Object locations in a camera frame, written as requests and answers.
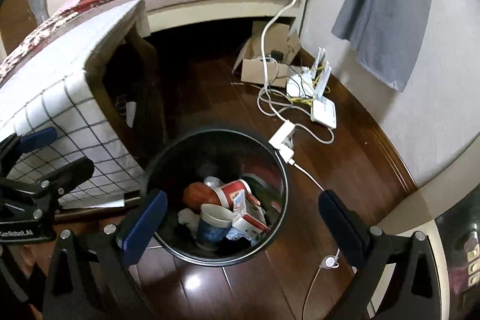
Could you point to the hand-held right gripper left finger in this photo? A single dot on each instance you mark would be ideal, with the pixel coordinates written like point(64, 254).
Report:
point(144, 226)

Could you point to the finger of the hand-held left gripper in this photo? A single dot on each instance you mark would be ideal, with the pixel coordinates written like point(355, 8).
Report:
point(73, 170)
point(35, 139)

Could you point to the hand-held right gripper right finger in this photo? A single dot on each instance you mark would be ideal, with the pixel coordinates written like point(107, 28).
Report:
point(339, 226)

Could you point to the red plastic bag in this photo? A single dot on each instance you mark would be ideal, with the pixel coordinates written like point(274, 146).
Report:
point(197, 196)

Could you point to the blue paper cup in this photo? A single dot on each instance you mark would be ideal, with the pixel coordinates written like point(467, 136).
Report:
point(212, 224)

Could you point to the black trash bin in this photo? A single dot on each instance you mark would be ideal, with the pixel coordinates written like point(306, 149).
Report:
point(176, 155)

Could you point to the clear wrapper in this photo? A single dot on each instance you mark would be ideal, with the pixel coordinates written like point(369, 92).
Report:
point(212, 182)

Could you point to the red paper cup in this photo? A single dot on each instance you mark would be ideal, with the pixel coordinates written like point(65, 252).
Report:
point(232, 192)

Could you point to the grey blue wrapper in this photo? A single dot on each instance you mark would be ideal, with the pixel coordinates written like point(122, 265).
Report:
point(240, 237)

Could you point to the green white carton box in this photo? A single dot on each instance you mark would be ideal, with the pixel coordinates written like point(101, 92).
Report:
point(245, 203)

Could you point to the person's left hand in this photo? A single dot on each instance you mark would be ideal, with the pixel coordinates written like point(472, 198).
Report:
point(29, 260)

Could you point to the white checkered tablecloth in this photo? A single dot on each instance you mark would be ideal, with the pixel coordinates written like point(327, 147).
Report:
point(67, 87)

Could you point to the white modem box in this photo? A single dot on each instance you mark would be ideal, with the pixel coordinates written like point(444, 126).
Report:
point(324, 113)

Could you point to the white appliance with dark panel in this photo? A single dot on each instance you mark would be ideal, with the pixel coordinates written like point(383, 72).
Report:
point(461, 230)

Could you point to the wooden door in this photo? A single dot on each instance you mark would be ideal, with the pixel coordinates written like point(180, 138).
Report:
point(15, 16)

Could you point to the white router with antennas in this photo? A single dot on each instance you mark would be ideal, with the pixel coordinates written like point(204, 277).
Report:
point(300, 84)

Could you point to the cardboard box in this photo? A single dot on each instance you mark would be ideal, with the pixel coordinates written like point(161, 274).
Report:
point(258, 74)

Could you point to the black power adapter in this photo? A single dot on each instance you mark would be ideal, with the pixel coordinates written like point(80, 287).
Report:
point(277, 54)

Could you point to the long grey tied curtain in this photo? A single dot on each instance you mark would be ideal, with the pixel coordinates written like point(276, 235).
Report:
point(390, 12)

